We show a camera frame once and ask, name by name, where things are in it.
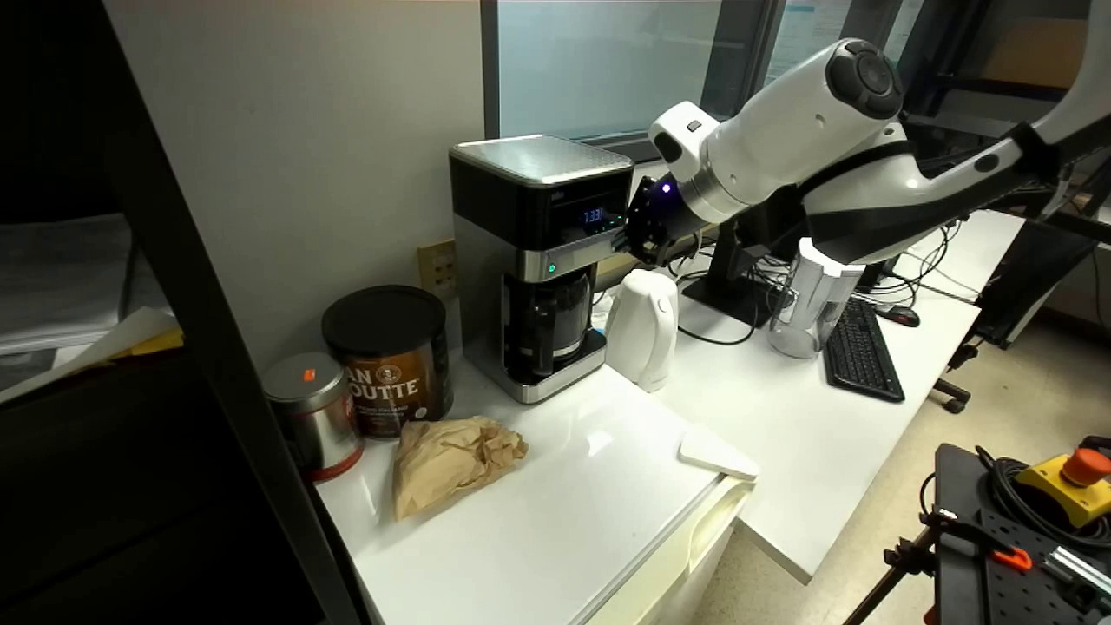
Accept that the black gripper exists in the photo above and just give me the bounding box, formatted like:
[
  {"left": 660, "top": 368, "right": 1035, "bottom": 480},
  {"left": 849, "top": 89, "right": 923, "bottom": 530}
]
[{"left": 626, "top": 175, "right": 693, "bottom": 264}]

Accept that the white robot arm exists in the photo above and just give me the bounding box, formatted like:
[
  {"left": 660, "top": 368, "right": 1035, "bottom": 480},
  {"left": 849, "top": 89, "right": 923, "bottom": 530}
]
[{"left": 626, "top": 0, "right": 1111, "bottom": 264}]

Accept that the black silver coffee maker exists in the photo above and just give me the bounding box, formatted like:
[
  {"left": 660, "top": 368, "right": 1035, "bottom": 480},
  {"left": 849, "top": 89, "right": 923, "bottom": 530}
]
[{"left": 449, "top": 135, "right": 633, "bottom": 402}]

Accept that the dark coffee can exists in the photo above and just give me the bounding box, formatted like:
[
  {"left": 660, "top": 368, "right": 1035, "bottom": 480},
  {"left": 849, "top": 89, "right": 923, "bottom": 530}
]
[{"left": 320, "top": 285, "right": 451, "bottom": 437}]

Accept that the white electric kettle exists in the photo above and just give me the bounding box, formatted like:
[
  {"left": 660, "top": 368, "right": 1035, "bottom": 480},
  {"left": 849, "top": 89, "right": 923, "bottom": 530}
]
[{"left": 608, "top": 271, "right": 675, "bottom": 392}]

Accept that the black monitor stand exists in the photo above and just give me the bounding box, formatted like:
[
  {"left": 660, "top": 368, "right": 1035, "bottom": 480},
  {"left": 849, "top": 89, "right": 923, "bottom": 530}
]
[{"left": 684, "top": 212, "right": 797, "bottom": 328}]

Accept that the black computer keyboard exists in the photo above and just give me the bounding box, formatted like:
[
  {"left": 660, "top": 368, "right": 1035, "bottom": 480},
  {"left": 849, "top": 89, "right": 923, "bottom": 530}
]
[{"left": 824, "top": 301, "right": 902, "bottom": 402}]

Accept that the black computer mouse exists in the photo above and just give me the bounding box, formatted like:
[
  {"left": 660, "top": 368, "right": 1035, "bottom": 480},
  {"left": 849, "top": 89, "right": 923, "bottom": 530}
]
[{"left": 877, "top": 304, "right": 918, "bottom": 328}]

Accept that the brown paper bag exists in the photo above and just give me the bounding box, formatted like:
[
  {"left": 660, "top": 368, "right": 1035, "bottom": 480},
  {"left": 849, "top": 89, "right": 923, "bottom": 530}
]
[{"left": 392, "top": 415, "right": 528, "bottom": 516}]

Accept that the white cabinet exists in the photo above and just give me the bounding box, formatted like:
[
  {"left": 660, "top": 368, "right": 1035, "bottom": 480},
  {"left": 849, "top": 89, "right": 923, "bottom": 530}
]
[{"left": 582, "top": 476, "right": 752, "bottom": 625}]

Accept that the orange black clamp left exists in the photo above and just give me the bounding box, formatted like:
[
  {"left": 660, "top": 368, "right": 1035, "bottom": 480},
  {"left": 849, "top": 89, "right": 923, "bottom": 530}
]
[{"left": 842, "top": 509, "right": 1035, "bottom": 625}]

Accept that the black perforated breadboard cart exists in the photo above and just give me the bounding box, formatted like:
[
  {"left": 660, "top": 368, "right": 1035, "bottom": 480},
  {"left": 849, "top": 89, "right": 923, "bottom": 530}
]
[{"left": 925, "top": 446, "right": 1111, "bottom": 625}]

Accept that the yellow emergency stop box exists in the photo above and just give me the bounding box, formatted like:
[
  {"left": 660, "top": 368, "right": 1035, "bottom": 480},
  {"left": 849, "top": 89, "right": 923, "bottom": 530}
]
[{"left": 1016, "top": 437, "right": 1111, "bottom": 528}]

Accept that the dark shelf unit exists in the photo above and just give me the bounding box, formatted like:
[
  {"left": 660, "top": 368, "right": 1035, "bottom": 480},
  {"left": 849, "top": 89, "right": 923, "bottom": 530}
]
[{"left": 0, "top": 0, "right": 373, "bottom": 625}]

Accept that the wall power outlet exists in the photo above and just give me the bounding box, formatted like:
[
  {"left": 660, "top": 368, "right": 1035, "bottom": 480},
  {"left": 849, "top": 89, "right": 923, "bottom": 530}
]
[{"left": 416, "top": 244, "right": 454, "bottom": 299}]

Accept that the black coiled cable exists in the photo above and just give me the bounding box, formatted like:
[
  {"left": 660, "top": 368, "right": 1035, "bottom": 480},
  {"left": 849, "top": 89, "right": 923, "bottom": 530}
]
[{"left": 915, "top": 440, "right": 1111, "bottom": 554}]

